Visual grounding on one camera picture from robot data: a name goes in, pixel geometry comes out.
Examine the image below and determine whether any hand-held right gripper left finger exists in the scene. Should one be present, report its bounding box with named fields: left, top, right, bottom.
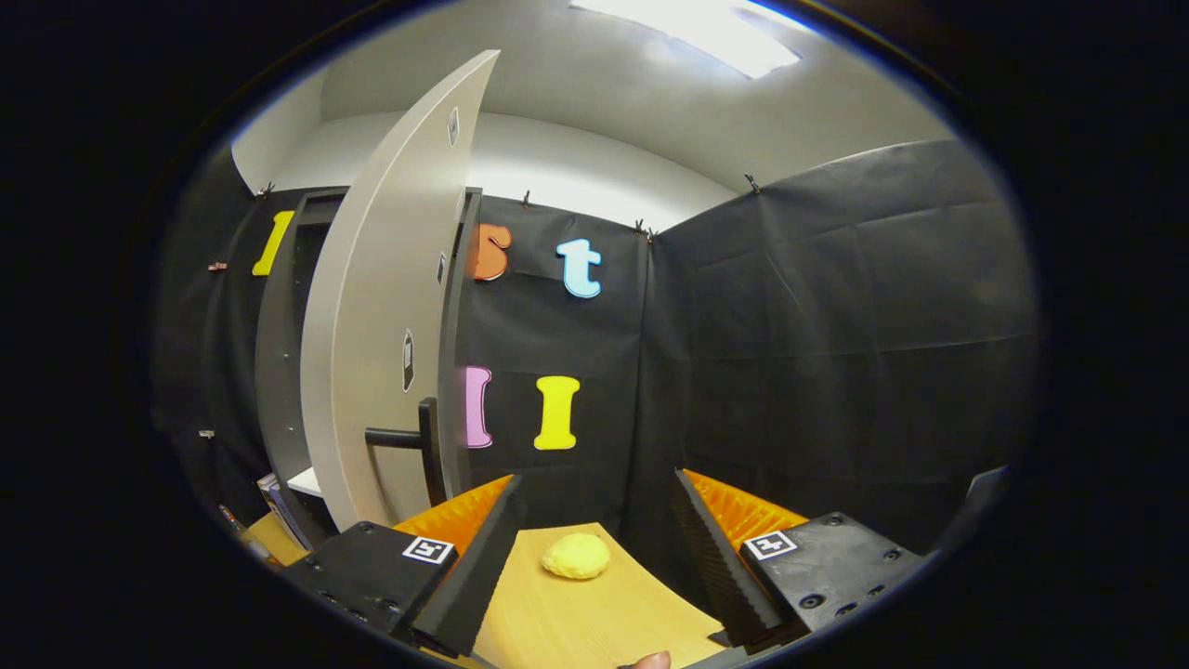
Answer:
left=279, top=474, right=526, bottom=659

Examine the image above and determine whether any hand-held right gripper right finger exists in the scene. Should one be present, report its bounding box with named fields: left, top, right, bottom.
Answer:
left=673, top=467, right=930, bottom=651

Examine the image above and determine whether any black cabinet door handle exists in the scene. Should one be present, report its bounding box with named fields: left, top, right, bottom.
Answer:
left=365, top=398, right=448, bottom=507

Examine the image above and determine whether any beige cabinet door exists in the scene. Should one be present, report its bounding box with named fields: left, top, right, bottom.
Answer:
left=300, top=49, right=503, bottom=532

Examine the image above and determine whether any yellow lumpy ball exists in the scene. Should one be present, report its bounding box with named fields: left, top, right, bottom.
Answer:
left=541, top=532, right=612, bottom=582

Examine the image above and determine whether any blue-grey upright book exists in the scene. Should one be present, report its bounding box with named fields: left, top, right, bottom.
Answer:
left=258, top=472, right=307, bottom=549

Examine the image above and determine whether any black backdrop cloth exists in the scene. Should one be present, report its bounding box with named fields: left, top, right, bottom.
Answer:
left=153, top=139, right=1039, bottom=596

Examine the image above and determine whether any long ceiling light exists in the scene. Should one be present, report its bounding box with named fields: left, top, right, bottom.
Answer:
left=568, top=0, right=802, bottom=80

